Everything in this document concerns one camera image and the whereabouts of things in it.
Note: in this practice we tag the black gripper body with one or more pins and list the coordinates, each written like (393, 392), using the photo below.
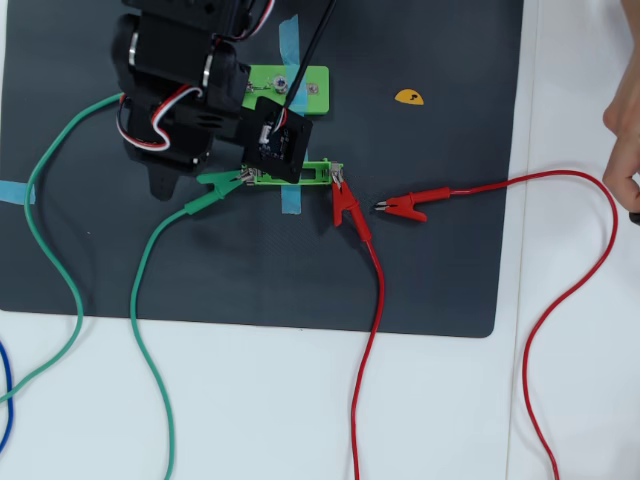
(167, 162)

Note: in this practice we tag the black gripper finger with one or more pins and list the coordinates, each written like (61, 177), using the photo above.
(164, 185)

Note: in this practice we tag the red alligator clip lead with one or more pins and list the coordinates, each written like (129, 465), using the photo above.
(415, 201)
(345, 200)

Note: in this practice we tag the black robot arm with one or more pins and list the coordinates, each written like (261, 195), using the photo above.
(170, 50)

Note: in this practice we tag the green alligator clip lead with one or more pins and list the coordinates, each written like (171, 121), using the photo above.
(50, 150)
(210, 197)

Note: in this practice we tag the green battery holder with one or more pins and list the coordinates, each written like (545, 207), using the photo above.
(317, 180)

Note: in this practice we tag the bare human hand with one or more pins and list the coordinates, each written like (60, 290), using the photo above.
(627, 125)

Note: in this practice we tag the dark grey work mat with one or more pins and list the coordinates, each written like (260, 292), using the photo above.
(250, 275)

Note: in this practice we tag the green connector block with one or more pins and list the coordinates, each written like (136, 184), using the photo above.
(320, 102)

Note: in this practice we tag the long blue tape strip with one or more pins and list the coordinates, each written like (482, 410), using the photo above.
(290, 35)

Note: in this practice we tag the short blue tape strip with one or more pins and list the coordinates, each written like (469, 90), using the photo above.
(12, 191)

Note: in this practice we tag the yellow half-round sticker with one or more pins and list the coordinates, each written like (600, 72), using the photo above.
(402, 98)

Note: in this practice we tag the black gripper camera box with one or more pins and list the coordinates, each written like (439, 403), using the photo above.
(280, 145)

